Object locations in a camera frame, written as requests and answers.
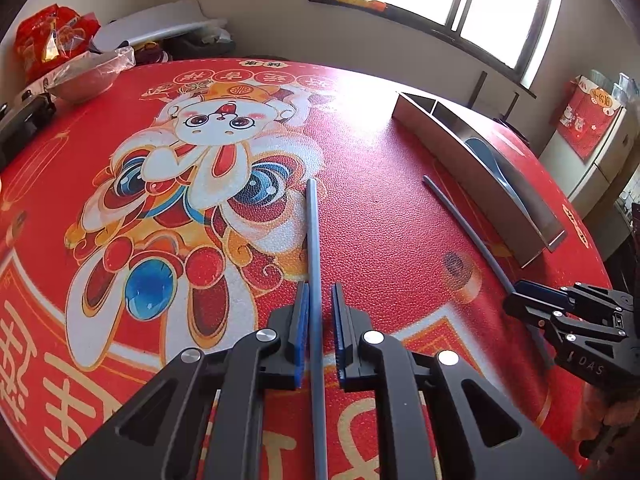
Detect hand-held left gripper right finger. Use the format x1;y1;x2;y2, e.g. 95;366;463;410
330;282;585;480

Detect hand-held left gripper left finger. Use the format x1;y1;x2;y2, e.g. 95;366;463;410
56;281;312;480

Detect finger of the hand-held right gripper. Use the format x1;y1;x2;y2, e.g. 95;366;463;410
515;280;621;313
502;293;628;347

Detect blue chopstick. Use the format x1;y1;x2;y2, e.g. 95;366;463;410
305;178;329;480
422;174;555;371

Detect stainless steel utensil tray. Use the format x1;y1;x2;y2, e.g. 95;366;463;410
391;91;569;268

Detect blue spoon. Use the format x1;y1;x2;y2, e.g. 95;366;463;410
464;137;532;217

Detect person's right hand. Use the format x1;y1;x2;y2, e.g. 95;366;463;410
572;382;611;445

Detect white refrigerator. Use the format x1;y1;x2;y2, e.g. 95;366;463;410
539;75;640;206

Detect red printed cloth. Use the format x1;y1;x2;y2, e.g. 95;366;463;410
556;75;626;161

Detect clear plastic container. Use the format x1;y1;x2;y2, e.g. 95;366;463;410
612;72;638;106

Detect black storage box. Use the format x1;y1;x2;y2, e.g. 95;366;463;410
165;30;236;61

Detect dark windowsill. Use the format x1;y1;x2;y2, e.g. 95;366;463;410
307;0;537;98

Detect dark red bag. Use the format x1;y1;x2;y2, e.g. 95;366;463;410
132;40;166;66

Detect bowl with plastic wrap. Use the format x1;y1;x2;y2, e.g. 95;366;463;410
45;46;136;105

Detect white rolled sheet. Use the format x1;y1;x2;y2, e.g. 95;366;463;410
92;0;228;53

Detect black electric cooker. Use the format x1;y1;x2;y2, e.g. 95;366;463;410
0;91;57;171

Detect red snack bag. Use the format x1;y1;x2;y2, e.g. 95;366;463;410
14;4;101;83

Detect metal chair frame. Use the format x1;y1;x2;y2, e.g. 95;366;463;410
469;71;521;122

